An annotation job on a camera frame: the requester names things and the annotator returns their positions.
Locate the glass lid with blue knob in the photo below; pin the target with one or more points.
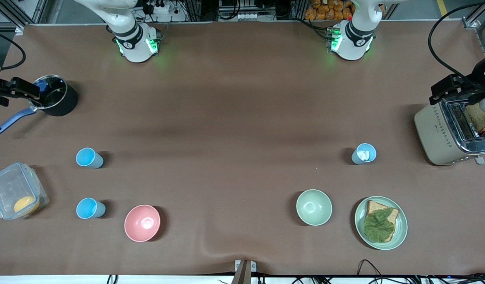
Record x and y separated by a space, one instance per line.
54 95

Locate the pink bowl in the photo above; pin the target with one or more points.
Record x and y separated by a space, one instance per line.
142 223

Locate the white power strip with plugs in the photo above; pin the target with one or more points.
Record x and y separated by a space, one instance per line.
159 8

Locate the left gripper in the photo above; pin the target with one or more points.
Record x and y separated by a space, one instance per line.
472 87

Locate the thick brown toast slice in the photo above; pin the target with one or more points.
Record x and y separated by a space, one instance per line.
479 117

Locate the yellow round fruit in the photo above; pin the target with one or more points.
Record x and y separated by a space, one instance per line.
25 205

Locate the aluminium frame profile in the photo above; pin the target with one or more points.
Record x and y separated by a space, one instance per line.
479 27
13 12

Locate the clear plastic storage container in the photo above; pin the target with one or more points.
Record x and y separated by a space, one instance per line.
10 185

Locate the beige and chrome toaster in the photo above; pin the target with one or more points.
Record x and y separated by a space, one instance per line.
433 134

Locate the metal bracket with brown post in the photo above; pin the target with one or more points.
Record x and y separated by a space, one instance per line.
244 272

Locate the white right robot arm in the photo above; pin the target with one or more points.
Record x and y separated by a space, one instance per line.
134 39

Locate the pale green bowl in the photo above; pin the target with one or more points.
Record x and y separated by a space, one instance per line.
314 208

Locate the bag of orange buns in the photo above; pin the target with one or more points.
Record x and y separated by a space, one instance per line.
329 10

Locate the brown bread slice with crust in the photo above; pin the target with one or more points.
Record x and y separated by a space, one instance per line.
374 206

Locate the light blue plastic cup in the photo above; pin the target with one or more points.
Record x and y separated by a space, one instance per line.
362 154
88 157
88 208

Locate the small white power strip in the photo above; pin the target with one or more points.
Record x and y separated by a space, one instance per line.
248 16

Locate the pale green plate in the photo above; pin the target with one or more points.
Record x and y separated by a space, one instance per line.
402 227

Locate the green lettuce leaf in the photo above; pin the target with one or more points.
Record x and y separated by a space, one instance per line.
378 225

